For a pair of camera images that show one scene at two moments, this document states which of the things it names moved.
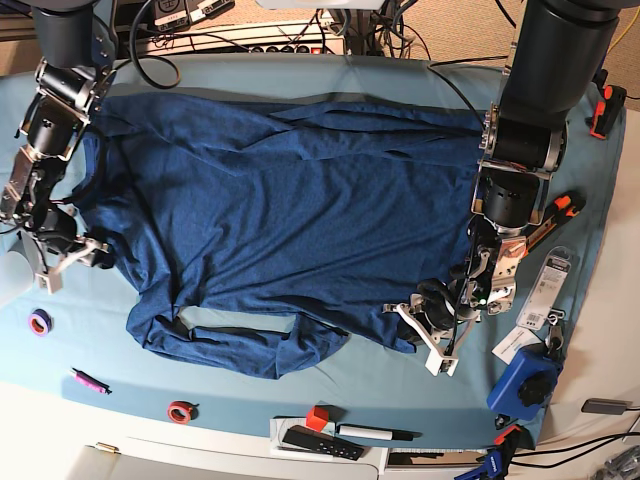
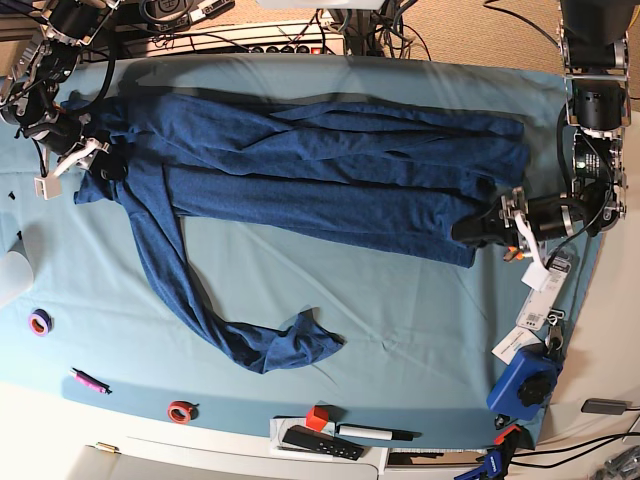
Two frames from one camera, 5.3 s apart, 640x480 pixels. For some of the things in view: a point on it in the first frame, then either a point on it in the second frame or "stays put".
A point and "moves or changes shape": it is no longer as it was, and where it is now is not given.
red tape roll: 181,412 stays put
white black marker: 375,432 stays put
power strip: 292,38 stays put
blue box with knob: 525,385 stays put
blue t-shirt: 259,234 moves or changes shape
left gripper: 60,234 → 62,134
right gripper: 435,312 → 537,220
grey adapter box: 605,406 stays put
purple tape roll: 40,322 stays put
